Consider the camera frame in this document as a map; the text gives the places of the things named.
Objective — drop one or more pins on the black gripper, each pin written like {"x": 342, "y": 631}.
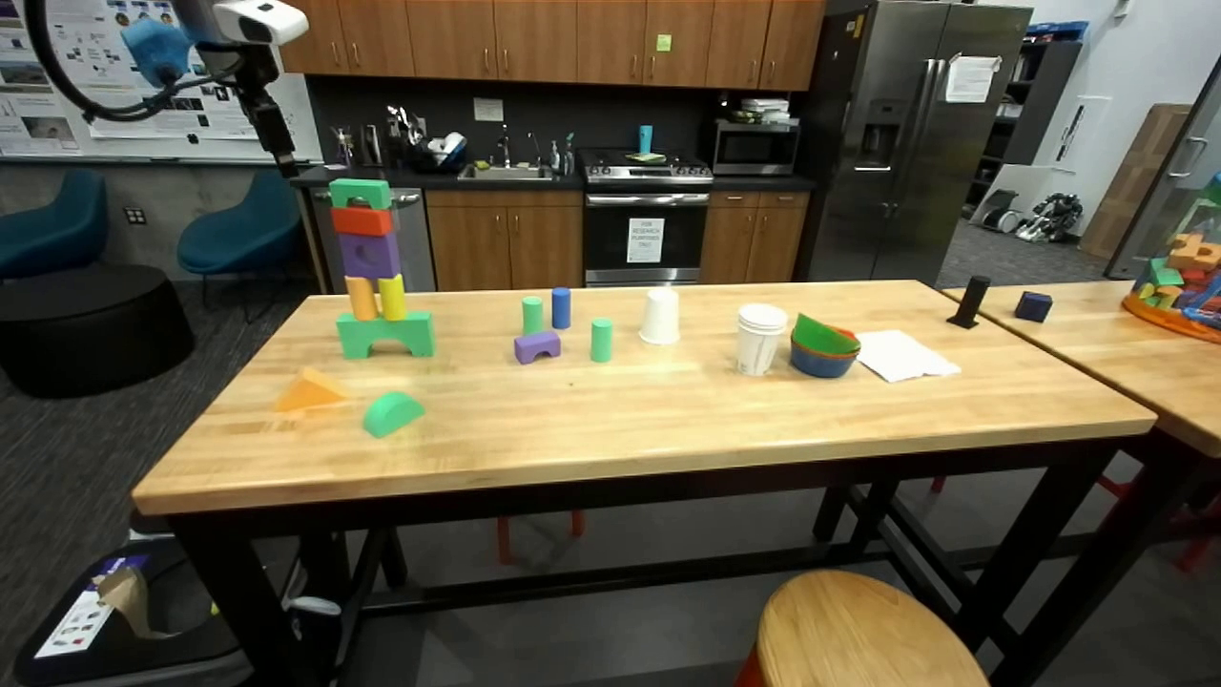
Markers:
{"x": 268, "y": 92}

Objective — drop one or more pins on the small green arch block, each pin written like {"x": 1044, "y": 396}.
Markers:
{"x": 360, "y": 194}

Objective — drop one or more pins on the red rectangular block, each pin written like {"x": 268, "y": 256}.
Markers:
{"x": 363, "y": 219}

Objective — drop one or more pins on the purple block with hole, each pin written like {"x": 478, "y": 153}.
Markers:
{"x": 356, "y": 255}

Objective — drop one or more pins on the yellow cylinder block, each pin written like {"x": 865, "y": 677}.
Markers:
{"x": 391, "y": 295}

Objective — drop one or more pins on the orange flat block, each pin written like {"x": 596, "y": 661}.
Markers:
{"x": 309, "y": 390}

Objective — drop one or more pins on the green half-round block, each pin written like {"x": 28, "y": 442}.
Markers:
{"x": 394, "y": 415}

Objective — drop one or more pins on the green cylinder block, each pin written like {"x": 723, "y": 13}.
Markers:
{"x": 600, "y": 341}
{"x": 530, "y": 314}

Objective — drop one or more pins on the blue cylinder block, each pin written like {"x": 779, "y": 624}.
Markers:
{"x": 561, "y": 308}

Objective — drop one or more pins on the small purple arch block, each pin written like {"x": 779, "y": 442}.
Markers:
{"x": 539, "y": 341}

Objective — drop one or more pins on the pile of floor gear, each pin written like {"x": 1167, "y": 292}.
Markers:
{"x": 1036, "y": 219}

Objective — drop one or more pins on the colourful toy block pile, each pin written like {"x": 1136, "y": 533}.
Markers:
{"x": 1184, "y": 272}

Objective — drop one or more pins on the teal lounge chair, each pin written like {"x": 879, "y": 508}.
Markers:
{"x": 52, "y": 229}
{"x": 240, "y": 236}

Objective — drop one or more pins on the dish rack with dishes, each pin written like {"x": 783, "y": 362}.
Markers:
{"x": 431, "y": 145}

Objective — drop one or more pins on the steel sink with faucet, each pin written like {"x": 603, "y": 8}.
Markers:
{"x": 508, "y": 169}

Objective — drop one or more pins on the brown wooden base cabinet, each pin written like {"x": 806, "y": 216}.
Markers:
{"x": 500, "y": 238}
{"x": 751, "y": 236}

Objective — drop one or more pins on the white poster board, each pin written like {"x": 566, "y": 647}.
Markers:
{"x": 90, "y": 38}

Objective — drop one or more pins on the black round ottoman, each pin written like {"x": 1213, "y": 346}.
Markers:
{"x": 90, "y": 330}

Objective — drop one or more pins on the blue cup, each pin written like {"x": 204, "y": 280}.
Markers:
{"x": 646, "y": 139}

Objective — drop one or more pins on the white paper notice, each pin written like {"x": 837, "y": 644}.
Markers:
{"x": 646, "y": 238}
{"x": 974, "y": 78}

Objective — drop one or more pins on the yellow green sticker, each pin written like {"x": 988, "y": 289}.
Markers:
{"x": 661, "y": 38}

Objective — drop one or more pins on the white tapered plastic cup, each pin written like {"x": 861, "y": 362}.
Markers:
{"x": 657, "y": 314}

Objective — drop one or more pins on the steel oven with stove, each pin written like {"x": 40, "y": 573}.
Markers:
{"x": 688, "y": 236}

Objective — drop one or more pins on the long wooden table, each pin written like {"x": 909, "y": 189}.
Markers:
{"x": 240, "y": 587}

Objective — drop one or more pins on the steel microwave oven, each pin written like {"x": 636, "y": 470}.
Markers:
{"x": 751, "y": 145}

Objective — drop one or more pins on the white dishes stack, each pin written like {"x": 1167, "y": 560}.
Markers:
{"x": 764, "y": 112}

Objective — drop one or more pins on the white ribbed cup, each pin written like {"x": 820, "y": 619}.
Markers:
{"x": 759, "y": 341}

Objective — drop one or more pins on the black floor bin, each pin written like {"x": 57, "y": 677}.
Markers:
{"x": 90, "y": 635}

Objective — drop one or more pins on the green bowl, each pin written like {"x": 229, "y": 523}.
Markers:
{"x": 826, "y": 339}

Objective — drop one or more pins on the blue bowl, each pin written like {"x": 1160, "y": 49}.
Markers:
{"x": 820, "y": 363}

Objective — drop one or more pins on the steel refrigerator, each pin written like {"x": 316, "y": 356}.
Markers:
{"x": 922, "y": 167}

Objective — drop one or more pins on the white paper napkin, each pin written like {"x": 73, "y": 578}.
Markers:
{"x": 904, "y": 356}

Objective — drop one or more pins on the black shelving unit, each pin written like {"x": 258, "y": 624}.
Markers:
{"x": 1044, "y": 102}

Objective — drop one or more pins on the dark blue cube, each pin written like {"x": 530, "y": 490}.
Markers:
{"x": 1032, "y": 308}

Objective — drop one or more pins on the brown wooden board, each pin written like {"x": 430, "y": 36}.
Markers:
{"x": 1137, "y": 178}

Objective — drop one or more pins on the glass door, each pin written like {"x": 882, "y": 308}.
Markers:
{"x": 1176, "y": 178}

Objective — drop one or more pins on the orange toy tray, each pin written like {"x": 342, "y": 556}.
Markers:
{"x": 1166, "y": 320}

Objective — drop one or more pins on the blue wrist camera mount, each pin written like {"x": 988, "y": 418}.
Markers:
{"x": 157, "y": 51}

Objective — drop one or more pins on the white wall outlet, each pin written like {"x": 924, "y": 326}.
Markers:
{"x": 488, "y": 112}

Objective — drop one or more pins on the brown wooden wall cabinets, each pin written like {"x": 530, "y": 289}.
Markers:
{"x": 508, "y": 38}

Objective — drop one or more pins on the black cylindrical post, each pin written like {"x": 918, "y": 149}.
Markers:
{"x": 969, "y": 299}

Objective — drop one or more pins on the black metal table frame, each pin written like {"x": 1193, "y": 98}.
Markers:
{"x": 1101, "y": 573}

